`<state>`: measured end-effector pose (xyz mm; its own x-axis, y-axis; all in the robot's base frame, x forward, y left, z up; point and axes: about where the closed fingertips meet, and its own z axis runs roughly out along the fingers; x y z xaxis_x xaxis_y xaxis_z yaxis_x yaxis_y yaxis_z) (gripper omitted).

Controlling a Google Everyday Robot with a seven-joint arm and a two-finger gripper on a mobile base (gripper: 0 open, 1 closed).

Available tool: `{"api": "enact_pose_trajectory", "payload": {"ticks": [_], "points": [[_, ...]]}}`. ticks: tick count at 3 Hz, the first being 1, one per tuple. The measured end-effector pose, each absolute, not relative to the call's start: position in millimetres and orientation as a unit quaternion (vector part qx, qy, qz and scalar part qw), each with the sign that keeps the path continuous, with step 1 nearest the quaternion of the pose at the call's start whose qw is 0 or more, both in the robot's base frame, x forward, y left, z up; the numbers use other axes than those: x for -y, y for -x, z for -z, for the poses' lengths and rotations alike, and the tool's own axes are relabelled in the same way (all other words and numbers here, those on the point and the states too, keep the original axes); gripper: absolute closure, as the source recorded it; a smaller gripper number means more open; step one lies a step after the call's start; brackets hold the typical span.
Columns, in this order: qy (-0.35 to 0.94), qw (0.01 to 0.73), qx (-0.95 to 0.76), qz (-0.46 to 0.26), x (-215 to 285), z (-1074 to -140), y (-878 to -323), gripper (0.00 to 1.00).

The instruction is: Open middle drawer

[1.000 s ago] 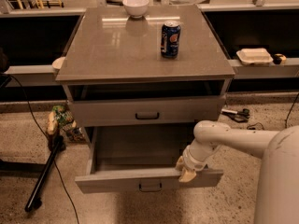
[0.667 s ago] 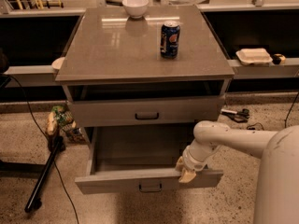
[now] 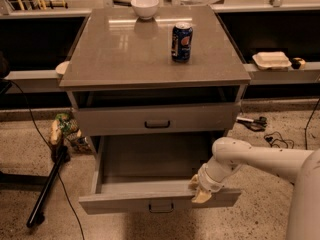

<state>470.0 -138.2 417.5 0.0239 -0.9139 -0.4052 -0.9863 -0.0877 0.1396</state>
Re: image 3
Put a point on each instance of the blue soda can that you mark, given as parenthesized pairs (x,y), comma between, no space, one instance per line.
(181,42)

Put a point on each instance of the black pole stand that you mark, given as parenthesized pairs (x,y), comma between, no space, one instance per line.
(36,216)

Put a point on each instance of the black scissors on floor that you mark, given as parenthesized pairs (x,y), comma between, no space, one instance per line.
(255,125)

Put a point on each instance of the white foam takeout box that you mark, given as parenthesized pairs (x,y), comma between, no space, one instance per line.
(271,60)

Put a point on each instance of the white plate on ledge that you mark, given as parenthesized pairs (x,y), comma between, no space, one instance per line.
(62,67)

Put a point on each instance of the small black yellow object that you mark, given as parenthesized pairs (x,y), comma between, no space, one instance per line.
(298,63)

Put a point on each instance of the white ceramic bowl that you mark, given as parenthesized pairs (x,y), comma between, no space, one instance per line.
(145,9)

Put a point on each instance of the grey top drawer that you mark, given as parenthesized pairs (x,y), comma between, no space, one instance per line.
(156,119)

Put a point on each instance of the grey drawer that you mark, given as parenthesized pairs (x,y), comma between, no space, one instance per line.
(156,119)
(146,173)

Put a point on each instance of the black power adapter with cable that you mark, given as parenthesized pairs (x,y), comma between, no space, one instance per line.
(275,140)

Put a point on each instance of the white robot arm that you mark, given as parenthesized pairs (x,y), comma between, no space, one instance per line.
(300,167)

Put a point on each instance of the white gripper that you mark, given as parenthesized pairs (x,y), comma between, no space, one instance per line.
(207,182)

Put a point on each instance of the grey drawer cabinet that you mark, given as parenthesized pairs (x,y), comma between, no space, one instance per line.
(122,61)

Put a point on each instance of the green snack bag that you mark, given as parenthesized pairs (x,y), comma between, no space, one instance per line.
(65,127)

